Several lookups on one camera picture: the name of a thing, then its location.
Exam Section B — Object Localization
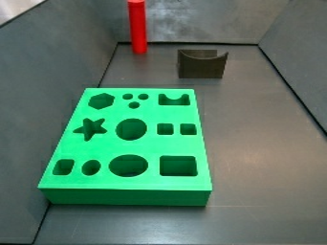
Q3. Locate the red cylinder peg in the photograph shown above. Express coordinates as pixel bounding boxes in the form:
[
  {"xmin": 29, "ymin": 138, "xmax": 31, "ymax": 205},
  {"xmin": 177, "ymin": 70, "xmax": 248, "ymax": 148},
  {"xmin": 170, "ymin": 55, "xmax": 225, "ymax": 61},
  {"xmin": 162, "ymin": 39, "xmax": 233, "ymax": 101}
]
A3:
[{"xmin": 128, "ymin": 0, "xmax": 146, "ymax": 54}]

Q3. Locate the green shape sorting board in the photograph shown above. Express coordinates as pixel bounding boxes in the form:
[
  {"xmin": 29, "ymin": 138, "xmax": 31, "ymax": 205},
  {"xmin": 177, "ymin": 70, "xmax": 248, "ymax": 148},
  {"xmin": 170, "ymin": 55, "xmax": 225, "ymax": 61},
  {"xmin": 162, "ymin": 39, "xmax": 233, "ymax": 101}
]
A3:
[{"xmin": 38, "ymin": 88, "xmax": 212, "ymax": 206}]

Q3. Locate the black curved cradle holder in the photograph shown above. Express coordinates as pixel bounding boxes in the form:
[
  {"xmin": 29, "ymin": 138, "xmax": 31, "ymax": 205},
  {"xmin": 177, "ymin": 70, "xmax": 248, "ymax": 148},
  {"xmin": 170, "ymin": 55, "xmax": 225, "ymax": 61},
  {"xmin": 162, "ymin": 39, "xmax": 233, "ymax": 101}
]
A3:
[{"xmin": 177, "ymin": 49, "xmax": 228, "ymax": 78}]

